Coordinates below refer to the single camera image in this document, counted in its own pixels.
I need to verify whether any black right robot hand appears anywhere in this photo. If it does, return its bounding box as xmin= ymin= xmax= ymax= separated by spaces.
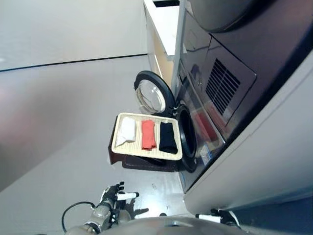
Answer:
xmin=195 ymin=209 xmax=242 ymax=230

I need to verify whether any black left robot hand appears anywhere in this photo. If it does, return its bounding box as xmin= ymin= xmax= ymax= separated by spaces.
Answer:
xmin=99 ymin=181 xmax=139 ymax=209

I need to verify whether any white cloth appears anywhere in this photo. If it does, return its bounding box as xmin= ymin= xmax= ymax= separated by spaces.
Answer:
xmin=116 ymin=117 xmax=137 ymax=147

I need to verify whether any red cloth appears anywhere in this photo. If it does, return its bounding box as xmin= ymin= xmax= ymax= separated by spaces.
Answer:
xmin=141 ymin=119 xmax=157 ymax=150

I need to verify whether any black cloth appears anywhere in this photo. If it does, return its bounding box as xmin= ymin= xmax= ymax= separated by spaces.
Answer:
xmin=158 ymin=121 xmax=179 ymax=155

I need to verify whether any dark brown glossy stool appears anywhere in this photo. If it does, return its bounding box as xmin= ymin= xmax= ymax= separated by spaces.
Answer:
xmin=108 ymin=144 xmax=180 ymax=173

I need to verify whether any white wicker basket tray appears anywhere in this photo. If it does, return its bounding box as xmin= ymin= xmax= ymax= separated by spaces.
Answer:
xmin=111 ymin=112 xmax=183 ymax=161

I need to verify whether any grey robot torso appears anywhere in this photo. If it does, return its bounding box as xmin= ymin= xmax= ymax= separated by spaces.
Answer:
xmin=97 ymin=216 xmax=265 ymax=235

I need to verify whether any blue energy label sticker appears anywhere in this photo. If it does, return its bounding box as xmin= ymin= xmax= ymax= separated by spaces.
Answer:
xmin=200 ymin=144 xmax=213 ymax=164

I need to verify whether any round glass washer door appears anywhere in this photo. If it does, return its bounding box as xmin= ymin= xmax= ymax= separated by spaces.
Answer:
xmin=134 ymin=70 xmax=176 ymax=115

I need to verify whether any white counter cabinet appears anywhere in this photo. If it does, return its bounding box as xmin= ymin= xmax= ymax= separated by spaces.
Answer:
xmin=143 ymin=0 xmax=186 ymax=81

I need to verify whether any black square sink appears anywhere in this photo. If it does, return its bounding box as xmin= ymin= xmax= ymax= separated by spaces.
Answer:
xmin=153 ymin=0 xmax=180 ymax=7

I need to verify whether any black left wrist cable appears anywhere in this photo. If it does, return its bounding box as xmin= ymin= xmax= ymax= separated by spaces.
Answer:
xmin=61 ymin=201 xmax=96 ymax=233

